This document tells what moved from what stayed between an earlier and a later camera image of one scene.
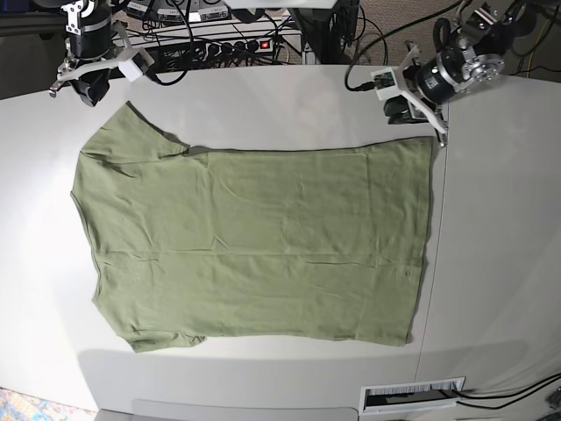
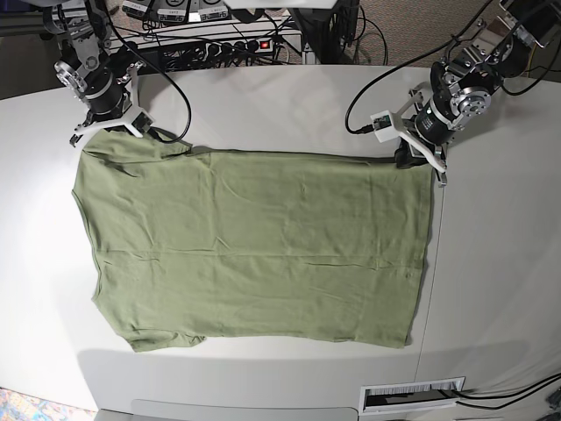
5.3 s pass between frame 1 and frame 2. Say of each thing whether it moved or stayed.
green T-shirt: stayed
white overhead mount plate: stayed
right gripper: moved
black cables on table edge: stayed
